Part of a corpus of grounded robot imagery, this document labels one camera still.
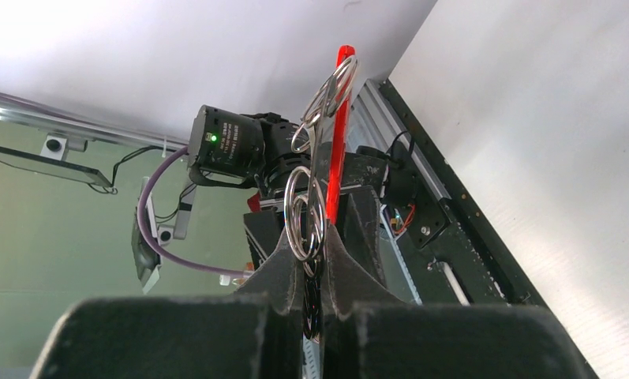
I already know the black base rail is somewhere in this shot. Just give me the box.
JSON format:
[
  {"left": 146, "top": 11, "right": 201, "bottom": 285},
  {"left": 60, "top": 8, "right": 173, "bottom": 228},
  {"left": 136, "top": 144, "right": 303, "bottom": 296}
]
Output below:
[{"left": 352, "top": 80, "right": 546, "bottom": 307}]

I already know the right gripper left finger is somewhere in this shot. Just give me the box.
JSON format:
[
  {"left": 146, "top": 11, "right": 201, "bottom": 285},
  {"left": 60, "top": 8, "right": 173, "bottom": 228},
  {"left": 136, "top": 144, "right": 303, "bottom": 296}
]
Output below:
[{"left": 31, "top": 235, "right": 304, "bottom": 378}]

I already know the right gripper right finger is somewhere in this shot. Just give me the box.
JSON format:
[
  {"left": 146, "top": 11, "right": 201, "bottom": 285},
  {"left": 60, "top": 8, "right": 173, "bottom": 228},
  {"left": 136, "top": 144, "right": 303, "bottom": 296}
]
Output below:
[{"left": 321, "top": 227, "right": 591, "bottom": 378}]

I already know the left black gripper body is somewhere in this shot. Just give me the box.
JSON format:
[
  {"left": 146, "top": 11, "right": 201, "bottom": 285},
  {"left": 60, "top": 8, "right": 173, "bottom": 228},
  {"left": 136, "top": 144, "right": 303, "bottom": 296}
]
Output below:
[{"left": 244, "top": 153, "right": 388, "bottom": 285}]

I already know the black tagged key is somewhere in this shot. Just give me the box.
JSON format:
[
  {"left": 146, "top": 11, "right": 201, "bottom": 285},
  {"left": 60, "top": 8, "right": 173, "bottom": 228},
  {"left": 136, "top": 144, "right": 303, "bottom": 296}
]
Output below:
[{"left": 303, "top": 257, "right": 324, "bottom": 340}]

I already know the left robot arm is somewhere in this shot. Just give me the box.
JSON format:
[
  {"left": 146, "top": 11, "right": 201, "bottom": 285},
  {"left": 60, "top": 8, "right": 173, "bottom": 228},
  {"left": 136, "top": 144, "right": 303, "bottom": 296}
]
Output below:
[{"left": 188, "top": 106, "right": 388, "bottom": 284}]

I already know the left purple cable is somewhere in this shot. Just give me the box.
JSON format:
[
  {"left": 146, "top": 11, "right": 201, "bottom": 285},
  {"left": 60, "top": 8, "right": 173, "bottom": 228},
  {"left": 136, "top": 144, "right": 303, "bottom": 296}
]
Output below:
[{"left": 136, "top": 145, "right": 255, "bottom": 281}]

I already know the red handled keyring holder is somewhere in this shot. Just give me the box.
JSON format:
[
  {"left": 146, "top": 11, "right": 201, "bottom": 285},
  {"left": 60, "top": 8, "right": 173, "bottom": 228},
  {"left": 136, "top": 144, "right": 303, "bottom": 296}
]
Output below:
[{"left": 283, "top": 45, "right": 358, "bottom": 264}]

